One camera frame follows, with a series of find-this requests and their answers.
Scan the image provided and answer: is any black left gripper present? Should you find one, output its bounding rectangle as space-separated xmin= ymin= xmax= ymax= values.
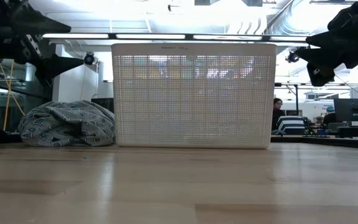
xmin=0 ymin=0 xmax=85 ymax=88

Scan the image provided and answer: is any white plastic mesh basket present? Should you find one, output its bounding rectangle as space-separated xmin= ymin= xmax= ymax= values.
xmin=111 ymin=42 xmax=278 ymax=149

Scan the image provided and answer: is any black bar with light strips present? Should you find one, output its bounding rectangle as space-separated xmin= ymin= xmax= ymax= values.
xmin=40 ymin=32 xmax=311 ymax=42

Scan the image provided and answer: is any yellow rod structure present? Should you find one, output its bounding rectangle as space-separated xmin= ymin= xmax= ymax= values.
xmin=0 ymin=61 xmax=26 ymax=131

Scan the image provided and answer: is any dark computer monitor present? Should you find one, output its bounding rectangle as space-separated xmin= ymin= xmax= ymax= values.
xmin=333 ymin=98 xmax=358 ymax=123

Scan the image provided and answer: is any person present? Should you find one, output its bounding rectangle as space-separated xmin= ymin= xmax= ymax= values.
xmin=271 ymin=98 xmax=287 ymax=131
xmin=323 ymin=105 xmax=338 ymax=126

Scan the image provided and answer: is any grey patterned cloth gown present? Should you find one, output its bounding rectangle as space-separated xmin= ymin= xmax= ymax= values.
xmin=17 ymin=100 xmax=116 ymax=147

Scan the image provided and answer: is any blue white striped cushion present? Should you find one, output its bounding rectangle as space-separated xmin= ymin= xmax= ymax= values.
xmin=277 ymin=115 xmax=306 ymax=136

